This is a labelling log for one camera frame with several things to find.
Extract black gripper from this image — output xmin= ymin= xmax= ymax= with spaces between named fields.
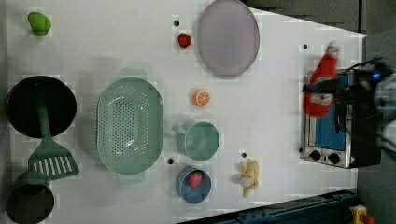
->
xmin=302 ymin=69 xmax=378 ymax=105

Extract red plush ketchup bottle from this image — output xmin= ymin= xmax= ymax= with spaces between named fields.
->
xmin=303 ymin=42 xmax=339 ymax=118

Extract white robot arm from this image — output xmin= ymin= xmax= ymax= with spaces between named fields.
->
xmin=302 ymin=58 xmax=395 ymax=149

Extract grey round plate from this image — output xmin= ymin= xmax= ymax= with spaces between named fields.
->
xmin=197 ymin=0 xmax=260 ymax=77

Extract silver toaster oven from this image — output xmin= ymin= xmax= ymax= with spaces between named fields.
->
xmin=300 ymin=69 xmax=382 ymax=169

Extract banana peel toy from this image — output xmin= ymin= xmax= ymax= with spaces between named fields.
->
xmin=240 ymin=161 xmax=260 ymax=198

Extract orange slice toy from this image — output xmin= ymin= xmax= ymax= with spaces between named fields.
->
xmin=193 ymin=91 xmax=210 ymax=107

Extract yellow red emergency button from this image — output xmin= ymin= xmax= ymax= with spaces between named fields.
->
xmin=349 ymin=205 xmax=375 ymax=224

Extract green mug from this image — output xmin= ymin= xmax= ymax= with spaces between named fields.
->
xmin=172 ymin=121 xmax=220 ymax=161

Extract red strawberry on table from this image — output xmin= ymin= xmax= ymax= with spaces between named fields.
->
xmin=177 ymin=34 xmax=191 ymax=49

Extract red strawberry in bowl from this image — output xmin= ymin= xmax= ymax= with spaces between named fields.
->
xmin=188 ymin=172 xmax=203 ymax=189

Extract blue bowl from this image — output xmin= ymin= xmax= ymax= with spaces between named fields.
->
xmin=176 ymin=165 xmax=211 ymax=203

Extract green colander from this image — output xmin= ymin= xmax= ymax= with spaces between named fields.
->
xmin=96 ymin=67 xmax=164 ymax=183

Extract green slotted spatula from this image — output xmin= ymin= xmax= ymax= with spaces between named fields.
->
xmin=28 ymin=100 xmax=79 ymax=185

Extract black round pan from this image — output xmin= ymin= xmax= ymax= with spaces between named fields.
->
xmin=6 ymin=76 xmax=77 ymax=138

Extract black cup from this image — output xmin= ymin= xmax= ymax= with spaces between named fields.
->
xmin=6 ymin=173 xmax=54 ymax=224

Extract blue metal frame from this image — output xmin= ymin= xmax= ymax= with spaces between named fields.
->
xmin=179 ymin=190 xmax=361 ymax=224

